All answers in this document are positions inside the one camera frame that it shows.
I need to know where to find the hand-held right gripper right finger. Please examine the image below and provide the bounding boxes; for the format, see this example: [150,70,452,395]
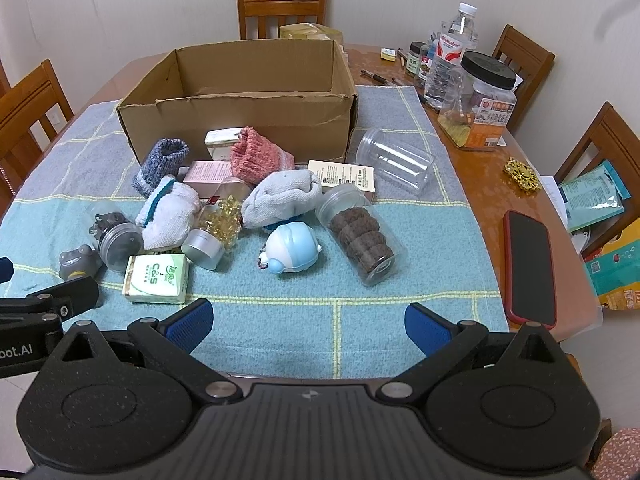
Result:
[375,303,569,407]

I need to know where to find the red knitted sock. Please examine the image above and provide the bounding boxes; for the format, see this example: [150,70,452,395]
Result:
[231,126,297,186]

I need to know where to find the phone in red case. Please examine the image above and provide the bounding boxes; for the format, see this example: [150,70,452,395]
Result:
[502,209,557,330]

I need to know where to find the gold ornament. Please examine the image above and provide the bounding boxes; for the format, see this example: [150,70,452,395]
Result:
[501,156,543,192]

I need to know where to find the pale yellow box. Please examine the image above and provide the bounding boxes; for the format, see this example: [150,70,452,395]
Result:
[279,23,346,48]

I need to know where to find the grey frog figure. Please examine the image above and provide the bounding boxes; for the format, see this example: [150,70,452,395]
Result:
[59,244,103,283]

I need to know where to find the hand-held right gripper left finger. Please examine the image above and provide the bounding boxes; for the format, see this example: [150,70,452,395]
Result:
[50,298,243,407]

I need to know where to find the blue checked blanket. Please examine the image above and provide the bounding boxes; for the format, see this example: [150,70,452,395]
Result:
[0,84,511,381]

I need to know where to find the blue-grey knitted sock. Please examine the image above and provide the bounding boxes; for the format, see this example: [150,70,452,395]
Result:
[131,137,191,199]

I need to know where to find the light blue white toy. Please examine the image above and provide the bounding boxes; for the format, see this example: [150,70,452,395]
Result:
[257,221,321,275]

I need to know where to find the grey-white sock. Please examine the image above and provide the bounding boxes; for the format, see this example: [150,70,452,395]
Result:
[241,169,323,228]

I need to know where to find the plastic jar with black lid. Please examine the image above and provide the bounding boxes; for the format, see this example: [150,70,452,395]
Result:
[457,51,518,151]

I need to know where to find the pink carton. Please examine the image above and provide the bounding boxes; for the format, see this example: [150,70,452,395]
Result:
[182,160,236,196]

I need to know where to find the teal packet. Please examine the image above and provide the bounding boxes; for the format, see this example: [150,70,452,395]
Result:
[557,160,631,233]

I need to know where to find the pink patterned clothing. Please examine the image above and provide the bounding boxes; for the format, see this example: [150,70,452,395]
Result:
[592,427,640,480]

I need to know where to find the clear jar of dark cookies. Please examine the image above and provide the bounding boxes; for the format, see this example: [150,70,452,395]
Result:
[315,183,408,288]

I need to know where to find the brown cardboard box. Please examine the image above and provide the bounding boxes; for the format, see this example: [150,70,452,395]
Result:
[116,38,360,165]

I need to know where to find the clear water bottle red label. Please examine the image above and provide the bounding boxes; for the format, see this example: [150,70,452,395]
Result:
[424,2,478,108]

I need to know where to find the white sock with blue band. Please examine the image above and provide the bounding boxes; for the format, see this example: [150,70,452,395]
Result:
[135,175,203,251]

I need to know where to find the small white carton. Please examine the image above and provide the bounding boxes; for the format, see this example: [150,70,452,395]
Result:
[204,128,246,162]

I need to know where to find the green white tissue pack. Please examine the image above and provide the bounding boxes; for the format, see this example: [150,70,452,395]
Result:
[121,254,190,306]

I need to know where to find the cream labelled carton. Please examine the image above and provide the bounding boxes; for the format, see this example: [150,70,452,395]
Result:
[306,159,377,195]

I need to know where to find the small jar with green label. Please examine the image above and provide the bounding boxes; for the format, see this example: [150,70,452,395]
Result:
[406,41,426,78]

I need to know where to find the small clear jar grey lid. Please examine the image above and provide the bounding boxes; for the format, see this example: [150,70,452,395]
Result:
[87,202,144,274]

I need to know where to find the yellow and blue packet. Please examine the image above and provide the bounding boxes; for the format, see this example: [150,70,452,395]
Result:
[582,220,640,311]

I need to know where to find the large clear plastic jar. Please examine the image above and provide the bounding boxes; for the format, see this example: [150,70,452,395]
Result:
[356,127,437,196]

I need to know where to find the clear jar of gold capsules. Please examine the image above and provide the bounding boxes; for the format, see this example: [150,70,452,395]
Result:
[181,177,253,271]

